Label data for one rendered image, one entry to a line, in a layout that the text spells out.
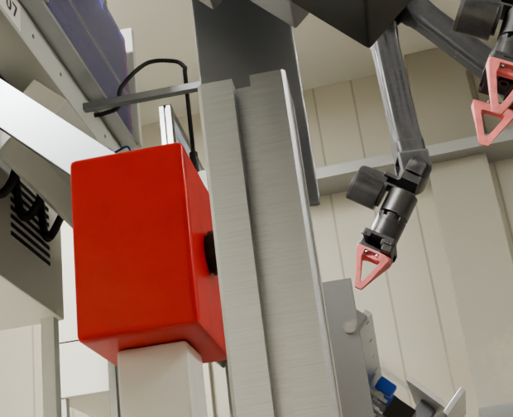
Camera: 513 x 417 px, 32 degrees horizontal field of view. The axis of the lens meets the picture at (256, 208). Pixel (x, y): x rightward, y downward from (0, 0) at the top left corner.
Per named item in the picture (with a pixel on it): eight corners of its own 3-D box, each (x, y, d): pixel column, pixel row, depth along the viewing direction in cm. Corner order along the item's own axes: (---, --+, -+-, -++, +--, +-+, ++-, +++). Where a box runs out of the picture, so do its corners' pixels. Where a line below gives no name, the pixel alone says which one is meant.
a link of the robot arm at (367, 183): (429, 159, 167) (423, 180, 175) (374, 135, 169) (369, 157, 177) (405, 210, 162) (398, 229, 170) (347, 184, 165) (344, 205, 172)
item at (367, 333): (365, 429, 172) (385, 399, 174) (341, 359, 112) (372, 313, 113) (360, 426, 173) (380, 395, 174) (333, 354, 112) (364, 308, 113)
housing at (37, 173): (106, 254, 195) (146, 203, 198) (15, 162, 150) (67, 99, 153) (79, 236, 197) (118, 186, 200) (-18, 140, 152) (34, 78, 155)
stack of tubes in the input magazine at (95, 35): (132, 139, 203) (125, 40, 213) (49, 11, 155) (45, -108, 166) (79, 149, 204) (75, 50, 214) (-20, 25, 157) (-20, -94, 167)
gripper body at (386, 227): (358, 234, 162) (376, 200, 164) (362, 252, 171) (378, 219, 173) (391, 248, 160) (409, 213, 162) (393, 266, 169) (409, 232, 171)
